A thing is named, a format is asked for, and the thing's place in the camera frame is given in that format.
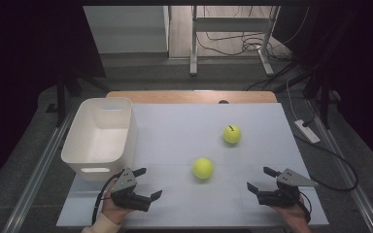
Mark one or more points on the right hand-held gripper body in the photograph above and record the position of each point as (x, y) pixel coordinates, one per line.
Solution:
(288, 191)

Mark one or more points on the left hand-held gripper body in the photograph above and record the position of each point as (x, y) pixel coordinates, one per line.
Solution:
(124, 186)

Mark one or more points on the white plastic bin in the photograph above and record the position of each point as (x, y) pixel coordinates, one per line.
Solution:
(98, 142)

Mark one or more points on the yellow tennis ball black mark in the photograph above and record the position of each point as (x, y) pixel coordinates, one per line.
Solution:
(232, 134)

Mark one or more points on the plain yellow tennis ball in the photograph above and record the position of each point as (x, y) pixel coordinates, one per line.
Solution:
(203, 168)

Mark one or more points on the person's right hand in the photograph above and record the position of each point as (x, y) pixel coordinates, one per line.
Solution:
(293, 213)

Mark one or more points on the person's left hand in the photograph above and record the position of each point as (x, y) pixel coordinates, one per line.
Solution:
(113, 212)

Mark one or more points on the white power strip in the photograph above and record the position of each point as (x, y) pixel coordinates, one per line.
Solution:
(307, 131)

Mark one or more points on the white table mat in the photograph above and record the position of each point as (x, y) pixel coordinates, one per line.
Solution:
(187, 136)

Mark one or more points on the wooden table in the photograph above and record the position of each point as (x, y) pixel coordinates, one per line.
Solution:
(175, 97)

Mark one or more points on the black tripod stand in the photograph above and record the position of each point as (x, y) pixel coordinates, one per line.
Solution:
(61, 93)

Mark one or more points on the white cabinet panel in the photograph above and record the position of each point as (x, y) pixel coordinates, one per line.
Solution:
(126, 29)

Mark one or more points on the aluminium floor rail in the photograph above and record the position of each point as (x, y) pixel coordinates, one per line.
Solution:
(35, 174)
(349, 181)

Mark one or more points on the white metal stand frame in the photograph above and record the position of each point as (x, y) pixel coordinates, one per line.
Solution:
(230, 24)

